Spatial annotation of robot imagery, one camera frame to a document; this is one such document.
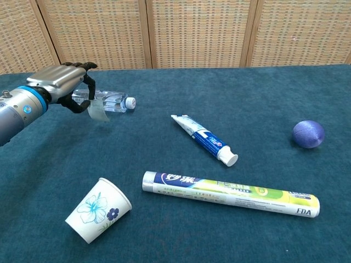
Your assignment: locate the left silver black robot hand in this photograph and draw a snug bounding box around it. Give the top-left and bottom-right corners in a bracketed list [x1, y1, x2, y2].
[26, 62, 99, 114]

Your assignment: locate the white floral paper cup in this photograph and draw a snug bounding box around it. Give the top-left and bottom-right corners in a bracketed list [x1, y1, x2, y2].
[65, 178, 133, 244]

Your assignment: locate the blue white toothpaste tube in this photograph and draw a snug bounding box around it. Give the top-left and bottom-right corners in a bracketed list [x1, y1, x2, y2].
[171, 114, 239, 168]

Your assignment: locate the teal tablecloth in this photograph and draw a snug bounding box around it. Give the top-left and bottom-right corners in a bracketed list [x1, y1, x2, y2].
[0, 64, 351, 263]

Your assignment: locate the green rectangular piece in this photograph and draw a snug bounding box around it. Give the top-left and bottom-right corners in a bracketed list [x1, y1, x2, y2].
[88, 99, 110, 122]

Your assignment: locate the purple ball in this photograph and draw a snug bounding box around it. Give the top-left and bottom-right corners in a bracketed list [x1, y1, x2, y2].
[292, 120, 326, 149]

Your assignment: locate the clear plastic water bottle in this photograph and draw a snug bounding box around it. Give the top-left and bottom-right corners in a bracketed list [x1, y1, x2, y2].
[71, 89, 137, 113]

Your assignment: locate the cling film roll box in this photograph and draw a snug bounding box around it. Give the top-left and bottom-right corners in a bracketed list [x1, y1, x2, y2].
[141, 170, 321, 218]

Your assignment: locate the woven folding screen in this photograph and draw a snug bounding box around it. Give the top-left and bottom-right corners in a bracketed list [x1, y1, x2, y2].
[0, 0, 351, 75]

